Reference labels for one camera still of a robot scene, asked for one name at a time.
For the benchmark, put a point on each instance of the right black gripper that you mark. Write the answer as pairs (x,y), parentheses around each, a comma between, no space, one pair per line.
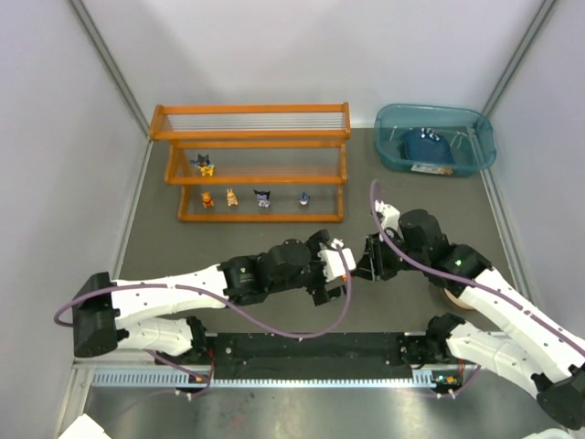
(377,255)

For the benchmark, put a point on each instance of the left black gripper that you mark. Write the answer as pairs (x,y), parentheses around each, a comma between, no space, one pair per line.
(317,268)

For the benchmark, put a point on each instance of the black yellow dog toy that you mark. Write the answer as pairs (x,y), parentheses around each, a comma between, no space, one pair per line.
(204,165)

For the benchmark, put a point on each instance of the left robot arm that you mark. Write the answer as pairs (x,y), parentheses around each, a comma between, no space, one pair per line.
(110,314)

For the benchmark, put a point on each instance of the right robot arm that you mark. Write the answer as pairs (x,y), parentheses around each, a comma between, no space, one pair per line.
(537,354)

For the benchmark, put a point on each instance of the orange wooden shelf rack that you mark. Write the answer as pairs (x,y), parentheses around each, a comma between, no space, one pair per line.
(286,149)

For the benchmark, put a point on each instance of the small blue shark toy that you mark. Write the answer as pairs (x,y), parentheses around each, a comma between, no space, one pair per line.
(304,199)

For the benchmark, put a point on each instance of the round wooden disc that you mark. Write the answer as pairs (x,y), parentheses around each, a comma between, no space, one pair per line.
(455,301)

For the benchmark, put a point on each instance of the black purple cat toy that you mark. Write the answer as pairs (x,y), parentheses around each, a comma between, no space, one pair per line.
(263,198)

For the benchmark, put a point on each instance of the label card in tub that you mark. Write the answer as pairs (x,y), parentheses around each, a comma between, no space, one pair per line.
(433,170)

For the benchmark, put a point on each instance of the orange rabbit toy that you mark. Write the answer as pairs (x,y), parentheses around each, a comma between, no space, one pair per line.
(232,199)

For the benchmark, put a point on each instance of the yellow bear toy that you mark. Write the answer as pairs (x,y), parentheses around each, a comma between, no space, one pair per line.
(207,200)

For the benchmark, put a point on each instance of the teal plastic tub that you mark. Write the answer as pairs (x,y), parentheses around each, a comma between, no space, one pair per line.
(469,133)

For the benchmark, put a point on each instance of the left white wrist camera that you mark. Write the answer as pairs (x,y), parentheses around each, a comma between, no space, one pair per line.
(337,259)

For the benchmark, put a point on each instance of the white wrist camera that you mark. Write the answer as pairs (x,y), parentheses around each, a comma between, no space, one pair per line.
(337,259)
(388,215)

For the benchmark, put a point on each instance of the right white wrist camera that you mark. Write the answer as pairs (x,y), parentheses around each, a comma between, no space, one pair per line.
(388,215)

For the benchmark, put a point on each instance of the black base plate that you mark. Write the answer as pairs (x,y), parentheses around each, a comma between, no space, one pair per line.
(387,355)

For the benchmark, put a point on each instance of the grey slotted cable duct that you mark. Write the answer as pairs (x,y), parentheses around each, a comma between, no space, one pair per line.
(166,378)

